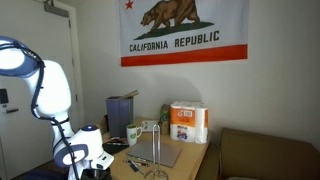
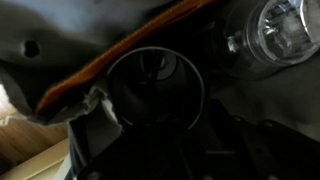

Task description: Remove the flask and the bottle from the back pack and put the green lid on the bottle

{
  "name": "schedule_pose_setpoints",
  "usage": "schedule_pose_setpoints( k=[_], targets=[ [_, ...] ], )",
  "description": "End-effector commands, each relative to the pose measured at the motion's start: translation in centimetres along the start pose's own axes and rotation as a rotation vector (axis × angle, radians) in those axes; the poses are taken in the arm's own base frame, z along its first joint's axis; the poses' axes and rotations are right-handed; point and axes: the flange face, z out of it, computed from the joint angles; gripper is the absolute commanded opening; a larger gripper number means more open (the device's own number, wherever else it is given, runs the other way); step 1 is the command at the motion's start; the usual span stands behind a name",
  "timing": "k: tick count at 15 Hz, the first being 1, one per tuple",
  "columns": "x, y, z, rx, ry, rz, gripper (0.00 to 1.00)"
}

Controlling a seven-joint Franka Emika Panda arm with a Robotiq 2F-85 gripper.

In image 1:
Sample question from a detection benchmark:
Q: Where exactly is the metal paper towel holder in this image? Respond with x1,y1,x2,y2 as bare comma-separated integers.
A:
143,123,170,180

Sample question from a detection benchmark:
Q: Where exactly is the black door lock handle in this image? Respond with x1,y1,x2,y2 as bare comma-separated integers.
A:
0,87,20,115

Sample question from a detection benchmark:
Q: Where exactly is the grey plastic trash bin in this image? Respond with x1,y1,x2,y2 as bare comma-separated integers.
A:
105,95,135,140

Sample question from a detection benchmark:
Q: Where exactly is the white door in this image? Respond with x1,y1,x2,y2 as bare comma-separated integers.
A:
0,0,85,180

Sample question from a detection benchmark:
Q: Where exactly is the brown paper bag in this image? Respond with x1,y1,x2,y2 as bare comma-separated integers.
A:
98,116,110,136

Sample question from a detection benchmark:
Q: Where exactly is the white mug green logo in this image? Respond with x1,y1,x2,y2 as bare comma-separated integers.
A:
125,123,144,147

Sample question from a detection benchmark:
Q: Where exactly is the California Republic flag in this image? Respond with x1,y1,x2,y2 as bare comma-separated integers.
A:
115,0,251,68

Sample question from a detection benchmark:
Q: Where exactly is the blue pen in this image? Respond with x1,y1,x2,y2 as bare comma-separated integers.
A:
127,159,145,176

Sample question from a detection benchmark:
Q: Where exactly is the grey door closer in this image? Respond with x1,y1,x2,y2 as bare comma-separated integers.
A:
42,0,71,19

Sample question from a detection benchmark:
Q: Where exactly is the silver laptop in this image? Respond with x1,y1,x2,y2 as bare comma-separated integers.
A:
126,139,183,169

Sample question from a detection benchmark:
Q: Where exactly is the black tablet case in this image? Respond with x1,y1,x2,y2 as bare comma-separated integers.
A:
101,141,130,156

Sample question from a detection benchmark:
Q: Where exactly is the orange paper towel pack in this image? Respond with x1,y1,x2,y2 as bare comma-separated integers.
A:
169,100,210,145

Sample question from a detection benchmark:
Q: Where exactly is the brown cardboard tube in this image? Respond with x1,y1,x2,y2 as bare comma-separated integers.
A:
118,89,141,101

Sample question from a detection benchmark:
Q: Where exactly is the brown sofa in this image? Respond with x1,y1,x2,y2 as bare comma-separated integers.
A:
217,127,320,180

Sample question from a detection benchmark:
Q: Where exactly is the green pencil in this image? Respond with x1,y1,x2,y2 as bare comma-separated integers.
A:
105,142,130,147

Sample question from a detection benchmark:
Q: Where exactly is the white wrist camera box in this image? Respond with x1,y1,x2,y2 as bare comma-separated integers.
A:
90,151,115,171

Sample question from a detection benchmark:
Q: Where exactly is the red pen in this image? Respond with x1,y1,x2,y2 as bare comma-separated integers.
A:
107,137,128,143

